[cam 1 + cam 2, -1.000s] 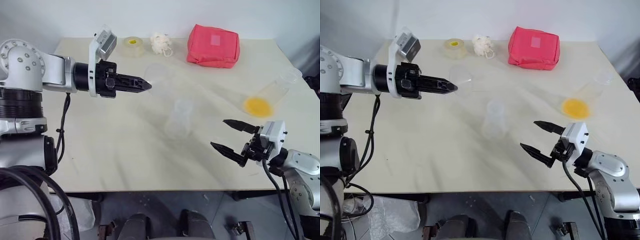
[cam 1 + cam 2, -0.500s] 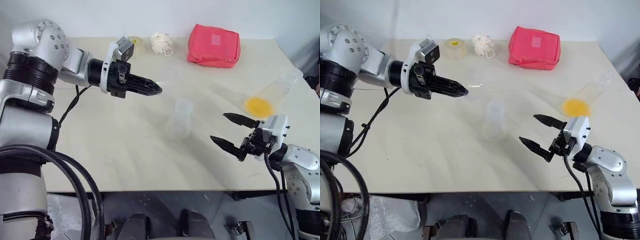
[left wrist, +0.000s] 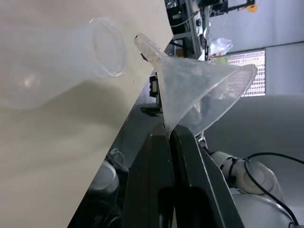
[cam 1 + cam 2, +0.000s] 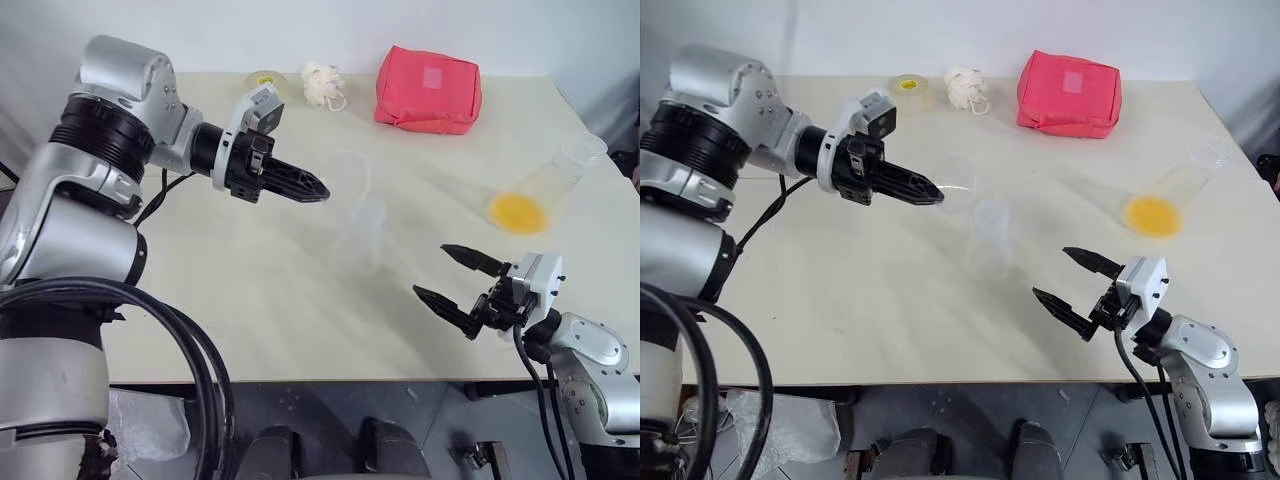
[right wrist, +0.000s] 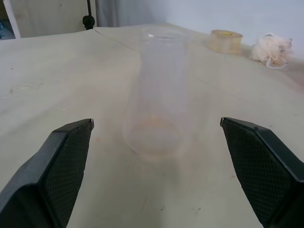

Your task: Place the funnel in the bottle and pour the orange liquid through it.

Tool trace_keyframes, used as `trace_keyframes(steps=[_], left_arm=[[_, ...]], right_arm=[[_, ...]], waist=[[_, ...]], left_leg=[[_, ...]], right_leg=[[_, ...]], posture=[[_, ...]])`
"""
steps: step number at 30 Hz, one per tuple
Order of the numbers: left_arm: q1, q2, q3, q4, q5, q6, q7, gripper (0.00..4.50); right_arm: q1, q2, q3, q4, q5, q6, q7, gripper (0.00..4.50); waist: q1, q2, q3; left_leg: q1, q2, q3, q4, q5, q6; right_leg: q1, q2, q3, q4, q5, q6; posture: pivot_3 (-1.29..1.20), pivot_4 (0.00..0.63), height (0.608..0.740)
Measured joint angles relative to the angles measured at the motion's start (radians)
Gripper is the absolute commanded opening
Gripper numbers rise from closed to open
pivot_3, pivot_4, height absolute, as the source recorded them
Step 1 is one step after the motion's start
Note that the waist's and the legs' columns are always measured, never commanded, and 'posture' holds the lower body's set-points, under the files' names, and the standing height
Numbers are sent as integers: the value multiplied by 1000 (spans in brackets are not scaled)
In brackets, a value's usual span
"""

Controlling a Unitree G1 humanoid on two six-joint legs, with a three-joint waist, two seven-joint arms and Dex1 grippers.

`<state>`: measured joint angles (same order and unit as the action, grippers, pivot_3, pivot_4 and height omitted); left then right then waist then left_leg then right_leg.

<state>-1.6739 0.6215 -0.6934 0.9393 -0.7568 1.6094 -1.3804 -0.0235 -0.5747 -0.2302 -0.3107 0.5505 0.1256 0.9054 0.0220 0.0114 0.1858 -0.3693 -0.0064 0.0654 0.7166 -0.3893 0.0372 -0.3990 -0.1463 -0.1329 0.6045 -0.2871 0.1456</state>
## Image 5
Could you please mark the yellowish clear tape roll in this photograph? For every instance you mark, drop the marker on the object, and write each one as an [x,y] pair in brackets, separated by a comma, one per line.
[224,41]

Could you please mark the clear plastic cup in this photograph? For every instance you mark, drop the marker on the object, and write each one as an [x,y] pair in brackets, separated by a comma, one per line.
[156,95]

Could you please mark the grey curtain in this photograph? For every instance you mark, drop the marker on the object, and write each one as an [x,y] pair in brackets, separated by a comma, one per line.
[129,12]

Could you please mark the white shelf cabinet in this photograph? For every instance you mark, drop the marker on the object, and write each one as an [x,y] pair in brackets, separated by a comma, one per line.
[9,19]

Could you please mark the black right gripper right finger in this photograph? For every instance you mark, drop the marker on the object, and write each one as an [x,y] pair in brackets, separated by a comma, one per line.
[261,171]

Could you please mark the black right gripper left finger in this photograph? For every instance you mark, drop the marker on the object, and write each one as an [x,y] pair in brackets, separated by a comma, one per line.
[52,175]

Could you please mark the white fluffy mesh ball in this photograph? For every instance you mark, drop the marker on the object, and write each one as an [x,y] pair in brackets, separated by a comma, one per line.
[270,50]

